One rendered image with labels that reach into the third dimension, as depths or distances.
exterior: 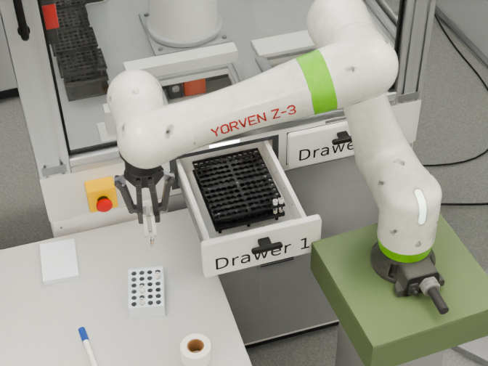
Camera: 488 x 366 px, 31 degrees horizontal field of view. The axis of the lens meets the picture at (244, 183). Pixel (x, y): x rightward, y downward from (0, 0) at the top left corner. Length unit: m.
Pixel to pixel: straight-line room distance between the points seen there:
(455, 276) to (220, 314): 0.55
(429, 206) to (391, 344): 0.31
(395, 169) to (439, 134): 1.87
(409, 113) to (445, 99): 1.58
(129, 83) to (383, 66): 0.48
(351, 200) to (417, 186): 0.67
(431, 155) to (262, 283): 1.26
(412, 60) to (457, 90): 1.76
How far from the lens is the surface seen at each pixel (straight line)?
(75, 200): 2.28
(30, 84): 2.04
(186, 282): 2.17
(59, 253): 2.26
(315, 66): 1.61
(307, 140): 2.32
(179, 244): 2.26
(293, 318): 2.88
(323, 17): 1.75
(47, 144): 2.15
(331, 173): 2.46
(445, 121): 3.89
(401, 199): 1.90
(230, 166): 2.25
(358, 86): 1.62
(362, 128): 1.94
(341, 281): 2.04
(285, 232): 2.07
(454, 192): 3.56
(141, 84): 1.70
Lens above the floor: 2.40
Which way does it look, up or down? 43 degrees down
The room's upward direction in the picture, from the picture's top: 1 degrees counter-clockwise
